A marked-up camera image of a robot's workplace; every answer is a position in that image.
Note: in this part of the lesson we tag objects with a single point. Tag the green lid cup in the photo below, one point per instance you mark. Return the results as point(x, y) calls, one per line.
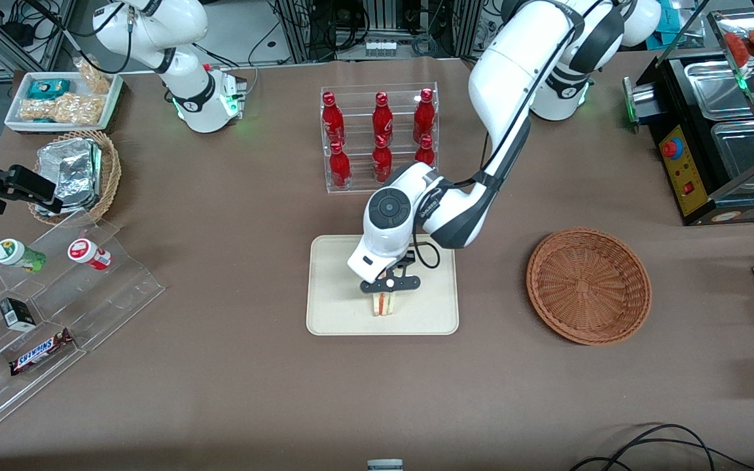
point(16, 254)

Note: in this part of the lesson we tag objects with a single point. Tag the small clear peanut snack bag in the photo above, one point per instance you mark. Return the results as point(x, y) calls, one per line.
point(95, 77)

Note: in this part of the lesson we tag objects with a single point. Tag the black power adapter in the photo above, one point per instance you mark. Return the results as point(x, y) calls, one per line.
point(18, 33)

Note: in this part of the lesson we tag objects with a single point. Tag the beige plastic tray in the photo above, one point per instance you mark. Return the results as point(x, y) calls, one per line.
point(338, 307)

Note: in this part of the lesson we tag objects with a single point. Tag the steel warmer pan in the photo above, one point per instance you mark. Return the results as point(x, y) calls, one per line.
point(743, 154)
point(717, 88)

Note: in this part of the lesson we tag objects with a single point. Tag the red emergency button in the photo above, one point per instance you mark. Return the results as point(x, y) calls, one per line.
point(671, 148)

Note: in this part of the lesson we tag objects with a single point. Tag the red lid cup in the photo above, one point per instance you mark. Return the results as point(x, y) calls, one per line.
point(88, 253)

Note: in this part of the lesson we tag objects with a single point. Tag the teal snack packet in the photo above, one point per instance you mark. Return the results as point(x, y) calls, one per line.
point(48, 88)

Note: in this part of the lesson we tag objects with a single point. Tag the grey device at table edge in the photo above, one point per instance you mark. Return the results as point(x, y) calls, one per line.
point(385, 465)

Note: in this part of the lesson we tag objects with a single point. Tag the large clear peanut snack bag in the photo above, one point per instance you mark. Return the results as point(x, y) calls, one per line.
point(63, 110)

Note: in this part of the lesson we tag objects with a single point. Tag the silver cylinder with green light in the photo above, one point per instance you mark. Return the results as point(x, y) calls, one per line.
point(639, 104)

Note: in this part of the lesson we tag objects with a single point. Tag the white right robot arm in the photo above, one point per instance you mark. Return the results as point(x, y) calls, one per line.
point(188, 98)

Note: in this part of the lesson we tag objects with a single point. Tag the red cola bottle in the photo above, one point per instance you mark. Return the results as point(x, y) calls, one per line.
point(382, 121)
point(380, 162)
point(332, 121)
point(340, 169)
point(423, 118)
point(424, 152)

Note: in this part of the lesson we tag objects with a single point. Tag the tan wicker basket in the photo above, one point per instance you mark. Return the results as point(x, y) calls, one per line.
point(110, 170)

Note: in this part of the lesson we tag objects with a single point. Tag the black food warmer appliance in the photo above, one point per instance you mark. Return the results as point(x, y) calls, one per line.
point(694, 196)

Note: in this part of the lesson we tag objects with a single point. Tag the triangle sandwich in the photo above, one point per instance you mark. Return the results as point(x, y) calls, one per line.
point(383, 305)

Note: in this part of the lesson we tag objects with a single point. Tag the teal box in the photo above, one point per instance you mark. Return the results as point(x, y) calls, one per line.
point(675, 29)

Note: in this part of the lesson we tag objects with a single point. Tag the foil wrapped package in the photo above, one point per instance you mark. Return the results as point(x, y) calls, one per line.
point(69, 170)

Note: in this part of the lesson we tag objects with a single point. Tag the small black box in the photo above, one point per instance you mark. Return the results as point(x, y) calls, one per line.
point(18, 315)

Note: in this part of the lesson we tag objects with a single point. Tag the clear acrylic stepped stand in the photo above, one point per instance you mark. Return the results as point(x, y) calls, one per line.
point(115, 294)

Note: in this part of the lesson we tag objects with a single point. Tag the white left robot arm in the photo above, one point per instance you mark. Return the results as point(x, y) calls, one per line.
point(514, 72)

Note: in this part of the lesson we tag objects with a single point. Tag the clear acrylic bottle rack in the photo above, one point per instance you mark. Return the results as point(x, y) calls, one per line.
point(354, 186)

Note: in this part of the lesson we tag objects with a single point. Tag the brown wicker basket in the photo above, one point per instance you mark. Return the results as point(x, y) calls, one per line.
point(586, 284)

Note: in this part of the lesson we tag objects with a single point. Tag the white rectangular snack tray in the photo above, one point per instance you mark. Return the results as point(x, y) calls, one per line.
point(17, 98)

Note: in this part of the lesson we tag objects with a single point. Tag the snickers chocolate bar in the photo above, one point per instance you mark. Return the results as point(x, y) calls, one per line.
point(40, 353)

